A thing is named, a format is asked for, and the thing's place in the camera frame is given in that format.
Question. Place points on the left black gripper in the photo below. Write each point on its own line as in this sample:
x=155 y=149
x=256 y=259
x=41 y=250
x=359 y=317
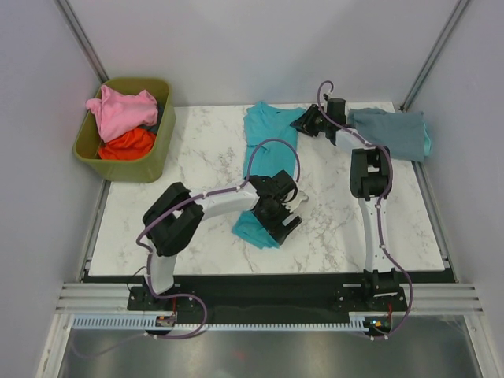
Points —
x=276 y=228

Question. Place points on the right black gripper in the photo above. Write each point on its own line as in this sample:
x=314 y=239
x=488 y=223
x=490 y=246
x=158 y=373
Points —
x=303 y=124

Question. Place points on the turquoise t shirt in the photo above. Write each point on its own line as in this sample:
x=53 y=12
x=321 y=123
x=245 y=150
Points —
x=269 y=143

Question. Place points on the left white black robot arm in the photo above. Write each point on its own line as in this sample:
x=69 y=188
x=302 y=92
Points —
x=171 y=222

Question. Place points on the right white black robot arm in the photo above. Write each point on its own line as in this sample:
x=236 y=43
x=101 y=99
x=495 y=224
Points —
x=370 y=183

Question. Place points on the folded grey t shirt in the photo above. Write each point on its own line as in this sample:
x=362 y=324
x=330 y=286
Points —
x=401 y=133

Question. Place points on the folded light teal t shirt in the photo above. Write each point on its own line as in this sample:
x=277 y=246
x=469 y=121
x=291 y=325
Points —
x=427 y=141

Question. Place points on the orange t shirt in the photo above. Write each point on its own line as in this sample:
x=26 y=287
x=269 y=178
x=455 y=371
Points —
x=131 y=146

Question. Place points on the olive green plastic basket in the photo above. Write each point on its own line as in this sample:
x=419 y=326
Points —
x=148 y=168

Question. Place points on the pink t shirt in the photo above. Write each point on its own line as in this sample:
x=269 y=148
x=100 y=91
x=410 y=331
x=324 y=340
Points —
x=116 y=113

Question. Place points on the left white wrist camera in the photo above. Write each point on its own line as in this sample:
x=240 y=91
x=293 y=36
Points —
x=296 y=200

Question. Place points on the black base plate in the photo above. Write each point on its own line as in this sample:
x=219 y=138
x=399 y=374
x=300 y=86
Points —
x=268 y=299

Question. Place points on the white slotted cable duct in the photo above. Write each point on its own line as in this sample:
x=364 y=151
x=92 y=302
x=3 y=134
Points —
x=158 y=323

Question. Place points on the right grey frame post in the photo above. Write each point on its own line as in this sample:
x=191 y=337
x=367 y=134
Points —
x=441 y=42

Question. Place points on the grey metal frame post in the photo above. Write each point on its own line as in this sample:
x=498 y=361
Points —
x=76 y=28

